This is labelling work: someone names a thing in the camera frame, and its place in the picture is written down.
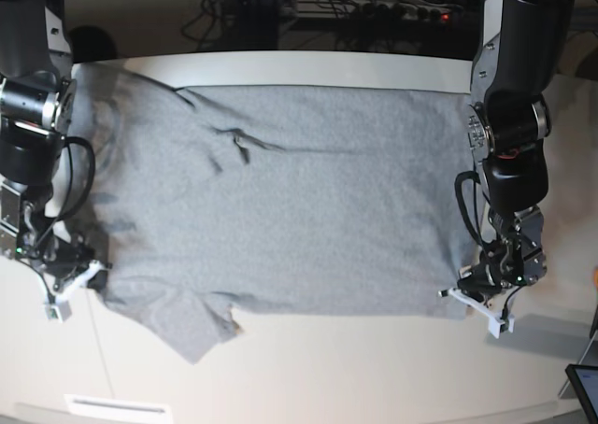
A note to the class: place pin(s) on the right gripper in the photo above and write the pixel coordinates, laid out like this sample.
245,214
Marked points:
55,259

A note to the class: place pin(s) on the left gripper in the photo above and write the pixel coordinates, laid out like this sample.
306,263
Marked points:
494,273

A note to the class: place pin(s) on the grey T-shirt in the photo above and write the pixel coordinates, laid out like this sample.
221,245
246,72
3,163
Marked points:
274,200

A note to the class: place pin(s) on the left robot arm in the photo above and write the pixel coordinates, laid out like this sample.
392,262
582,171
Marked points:
507,126

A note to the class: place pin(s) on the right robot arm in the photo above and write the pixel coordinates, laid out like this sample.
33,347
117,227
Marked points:
47,174

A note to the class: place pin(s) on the black tablet screen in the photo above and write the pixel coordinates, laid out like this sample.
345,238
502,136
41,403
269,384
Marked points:
583,379

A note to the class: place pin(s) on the white label on table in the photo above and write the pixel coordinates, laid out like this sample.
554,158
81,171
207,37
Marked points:
76,402

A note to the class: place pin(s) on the white power strip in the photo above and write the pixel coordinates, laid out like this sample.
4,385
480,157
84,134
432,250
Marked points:
381,9

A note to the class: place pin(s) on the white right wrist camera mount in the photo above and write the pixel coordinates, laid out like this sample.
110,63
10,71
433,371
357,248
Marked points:
70,293

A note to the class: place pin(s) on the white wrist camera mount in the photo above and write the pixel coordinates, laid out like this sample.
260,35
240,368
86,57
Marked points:
497,322
70,293

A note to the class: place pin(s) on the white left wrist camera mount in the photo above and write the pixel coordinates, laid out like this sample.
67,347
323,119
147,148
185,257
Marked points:
497,322

